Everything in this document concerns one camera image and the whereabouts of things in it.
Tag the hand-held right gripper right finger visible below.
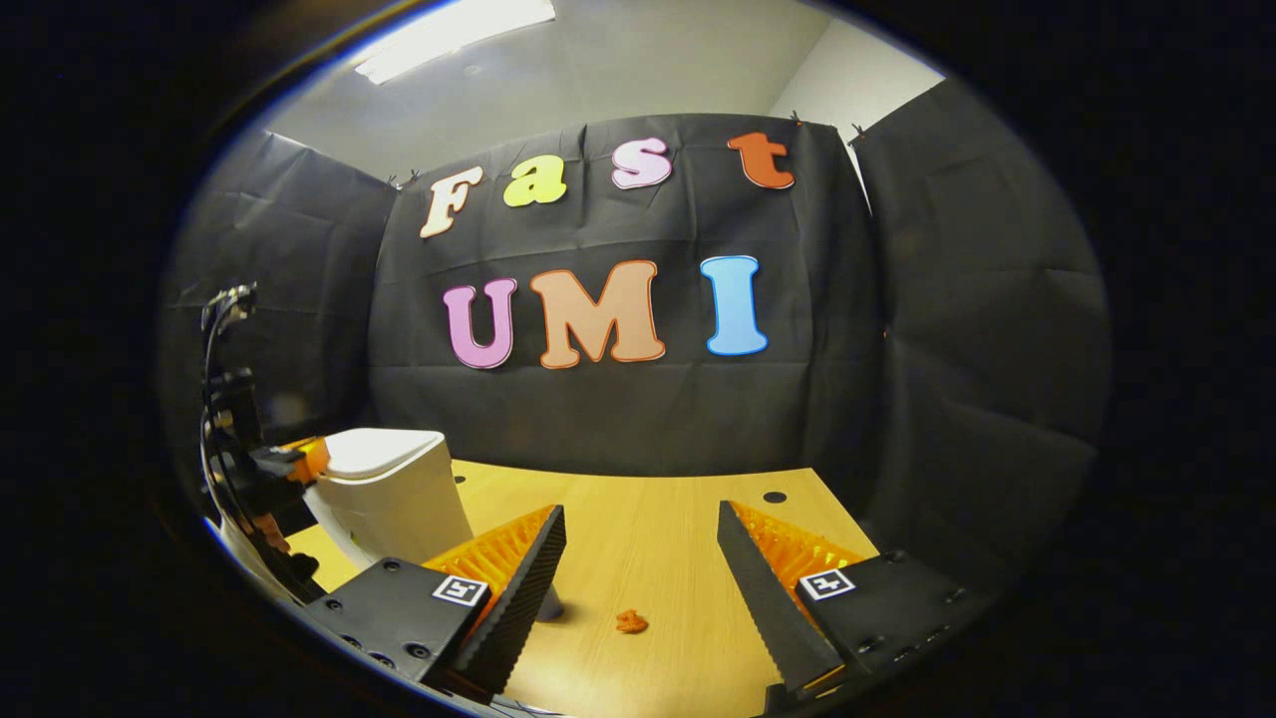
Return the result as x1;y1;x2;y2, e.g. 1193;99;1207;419
717;499;998;699

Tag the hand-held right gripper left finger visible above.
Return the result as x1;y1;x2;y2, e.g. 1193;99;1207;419
302;504;567;704

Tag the white desktop garbage bin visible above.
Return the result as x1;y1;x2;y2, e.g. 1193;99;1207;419
302;428;565;623

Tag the ceiling light panel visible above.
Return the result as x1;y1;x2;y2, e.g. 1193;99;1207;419
351;0;557;86

